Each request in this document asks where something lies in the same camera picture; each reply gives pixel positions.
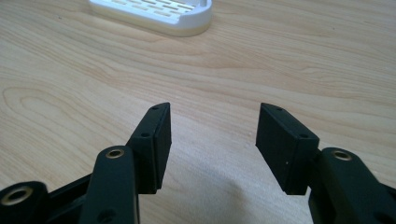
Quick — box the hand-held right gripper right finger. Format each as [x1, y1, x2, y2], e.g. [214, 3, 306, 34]
[255, 103, 320, 196]

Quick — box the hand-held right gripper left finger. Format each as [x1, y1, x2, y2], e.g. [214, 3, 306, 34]
[125, 102, 173, 195]

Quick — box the white slotted soap dish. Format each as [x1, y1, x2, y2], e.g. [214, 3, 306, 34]
[88, 0, 214, 38]

